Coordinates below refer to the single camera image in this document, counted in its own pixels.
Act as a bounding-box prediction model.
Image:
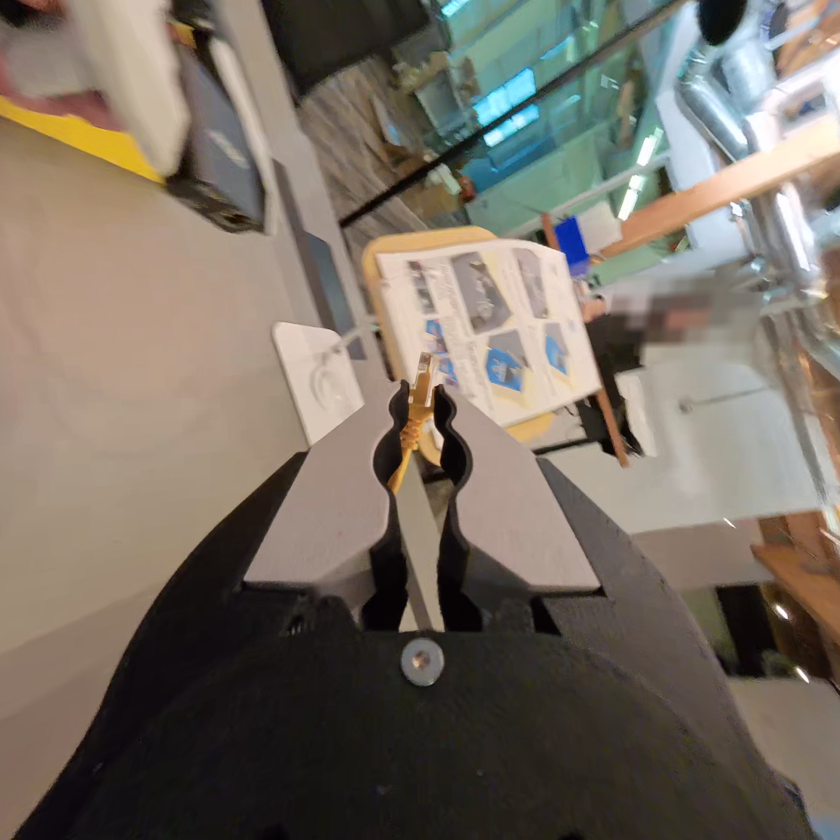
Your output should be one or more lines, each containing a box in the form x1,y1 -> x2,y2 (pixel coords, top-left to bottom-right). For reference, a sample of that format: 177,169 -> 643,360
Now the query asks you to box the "wooden clipboard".
362,226 -> 559,463

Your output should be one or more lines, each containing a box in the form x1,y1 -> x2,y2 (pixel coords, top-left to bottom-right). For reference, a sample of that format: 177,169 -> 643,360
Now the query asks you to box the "yellow plastic storage bin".
0,94 -> 166,186

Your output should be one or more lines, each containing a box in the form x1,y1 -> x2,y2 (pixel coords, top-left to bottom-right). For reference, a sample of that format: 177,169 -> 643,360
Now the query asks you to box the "silver air duct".
676,36 -> 821,290

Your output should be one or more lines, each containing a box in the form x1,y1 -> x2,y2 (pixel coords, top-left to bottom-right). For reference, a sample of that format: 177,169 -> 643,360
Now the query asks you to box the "white charging pad cable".
336,320 -> 383,353

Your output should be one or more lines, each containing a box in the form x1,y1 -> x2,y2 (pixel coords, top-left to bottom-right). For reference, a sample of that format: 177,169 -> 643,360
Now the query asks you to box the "orange ethernet cable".
386,351 -> 438,494

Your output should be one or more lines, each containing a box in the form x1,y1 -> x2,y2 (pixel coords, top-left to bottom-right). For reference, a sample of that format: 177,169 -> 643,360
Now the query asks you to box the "printed instruction sheet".
374,238 -> 602,429

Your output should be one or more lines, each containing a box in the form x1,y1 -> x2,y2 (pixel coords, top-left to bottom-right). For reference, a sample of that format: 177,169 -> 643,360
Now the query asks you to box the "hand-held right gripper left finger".
243,379 -> 412,589

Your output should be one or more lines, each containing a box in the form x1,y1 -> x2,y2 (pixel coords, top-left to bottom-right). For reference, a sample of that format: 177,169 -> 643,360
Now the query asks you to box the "black glass wall pole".
337,0 -> 686,228

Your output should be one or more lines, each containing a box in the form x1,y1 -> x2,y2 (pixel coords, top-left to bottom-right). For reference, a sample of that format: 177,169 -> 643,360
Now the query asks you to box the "black monitor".
165,45 -> 269,236

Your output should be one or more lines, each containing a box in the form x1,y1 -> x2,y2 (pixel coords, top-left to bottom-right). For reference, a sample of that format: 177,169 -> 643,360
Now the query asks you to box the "small black rectangular mat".
289,228 -> 366,361

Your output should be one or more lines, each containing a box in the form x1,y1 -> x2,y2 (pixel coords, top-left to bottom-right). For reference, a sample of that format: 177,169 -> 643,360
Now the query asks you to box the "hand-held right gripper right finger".
430,385 -> 602,593

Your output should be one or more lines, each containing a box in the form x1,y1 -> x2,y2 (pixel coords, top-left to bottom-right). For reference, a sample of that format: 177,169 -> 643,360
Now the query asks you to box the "wooden beam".
598,121 -> 840,258

